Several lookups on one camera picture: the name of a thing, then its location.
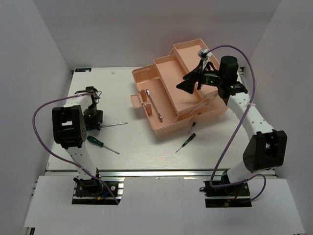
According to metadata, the small precision screwdriver front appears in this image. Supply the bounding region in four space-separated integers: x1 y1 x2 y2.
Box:
176 133 196 153

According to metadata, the aluminium table edge rail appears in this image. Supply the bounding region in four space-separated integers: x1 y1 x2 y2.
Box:
45 170 213 177

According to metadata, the large green screwdriver tip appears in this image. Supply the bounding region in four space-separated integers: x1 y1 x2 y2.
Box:
100 122 128 128

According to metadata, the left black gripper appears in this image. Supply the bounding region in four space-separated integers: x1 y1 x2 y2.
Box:
83 104 103 131

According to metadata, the white front cover board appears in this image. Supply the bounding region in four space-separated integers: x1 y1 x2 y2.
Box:
25 176 305 235

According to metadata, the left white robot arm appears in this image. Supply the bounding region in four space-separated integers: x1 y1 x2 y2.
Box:
52 86 103 195

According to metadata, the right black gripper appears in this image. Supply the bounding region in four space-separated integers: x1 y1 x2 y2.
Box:
176 59 224 94

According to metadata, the silver ratchet wrench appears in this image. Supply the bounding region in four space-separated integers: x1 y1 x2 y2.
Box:
146 89 163 122

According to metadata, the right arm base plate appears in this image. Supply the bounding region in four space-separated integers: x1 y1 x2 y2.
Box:
199 181 252 208

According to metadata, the pink plastic toolbox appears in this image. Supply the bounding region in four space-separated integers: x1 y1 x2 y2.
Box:
130 39 228 136

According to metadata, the purple cable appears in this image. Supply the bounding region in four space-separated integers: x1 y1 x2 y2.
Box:
32 92 122 205
209 45 267 203

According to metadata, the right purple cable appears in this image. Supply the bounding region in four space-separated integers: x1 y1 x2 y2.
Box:
209 45 267 203

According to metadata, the large green screwdriver front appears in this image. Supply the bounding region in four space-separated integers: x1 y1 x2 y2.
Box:
87 136 120 155

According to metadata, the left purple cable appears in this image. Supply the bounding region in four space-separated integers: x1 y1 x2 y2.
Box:
32 92 122 205

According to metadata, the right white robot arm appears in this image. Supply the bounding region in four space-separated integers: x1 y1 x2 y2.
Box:
176 56 287 195

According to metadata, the blue label left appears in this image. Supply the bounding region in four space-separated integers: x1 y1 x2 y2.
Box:
75 68 91 72

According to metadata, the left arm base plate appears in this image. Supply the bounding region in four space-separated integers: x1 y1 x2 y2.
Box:
71 177 124 205

